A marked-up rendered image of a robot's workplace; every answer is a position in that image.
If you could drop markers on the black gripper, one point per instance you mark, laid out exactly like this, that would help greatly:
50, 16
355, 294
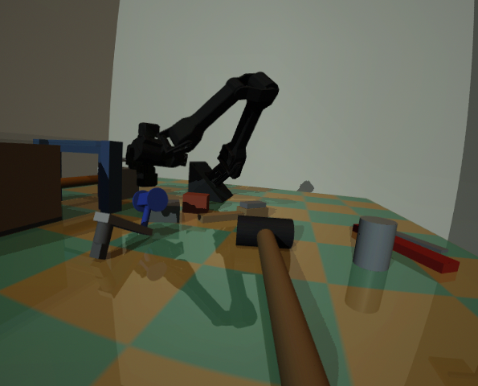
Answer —
146, 175

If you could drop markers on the black mallet with brown handle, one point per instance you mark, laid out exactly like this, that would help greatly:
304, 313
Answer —
298, 361

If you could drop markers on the grey cylinder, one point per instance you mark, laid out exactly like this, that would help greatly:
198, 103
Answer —
374, 243

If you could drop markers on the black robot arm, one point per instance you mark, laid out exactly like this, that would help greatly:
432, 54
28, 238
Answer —
260, 92

